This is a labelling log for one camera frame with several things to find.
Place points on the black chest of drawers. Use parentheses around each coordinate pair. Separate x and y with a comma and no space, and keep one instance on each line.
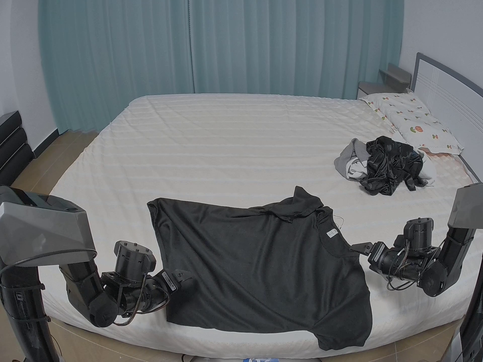
(13,149)

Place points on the bed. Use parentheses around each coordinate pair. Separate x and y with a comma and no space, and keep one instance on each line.
(226,145)

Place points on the pile of clothes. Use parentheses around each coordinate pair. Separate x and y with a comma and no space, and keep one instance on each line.
(388,164)

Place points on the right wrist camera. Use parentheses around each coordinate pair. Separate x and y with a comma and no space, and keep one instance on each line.
(399,241)

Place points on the blue-green curtain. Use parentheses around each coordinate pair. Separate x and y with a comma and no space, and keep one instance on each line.
(294,32)
(113,51)

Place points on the white printed pillow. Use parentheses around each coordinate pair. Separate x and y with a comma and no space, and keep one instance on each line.
(411,119)

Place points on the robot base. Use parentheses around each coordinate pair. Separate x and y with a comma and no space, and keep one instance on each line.
(226,359)

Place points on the grey bedside table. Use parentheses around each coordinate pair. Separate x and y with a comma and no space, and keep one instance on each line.
(371,88)

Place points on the black polo shirt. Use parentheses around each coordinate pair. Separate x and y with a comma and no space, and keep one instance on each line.
(264,270)

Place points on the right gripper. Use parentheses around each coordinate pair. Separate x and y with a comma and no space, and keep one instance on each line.
(394,265)

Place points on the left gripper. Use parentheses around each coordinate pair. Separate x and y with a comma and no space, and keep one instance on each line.
(151,294)

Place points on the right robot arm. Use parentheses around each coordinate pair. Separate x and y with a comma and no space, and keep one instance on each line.
(466,209)

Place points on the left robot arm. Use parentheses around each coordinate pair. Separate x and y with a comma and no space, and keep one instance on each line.
(37,224)

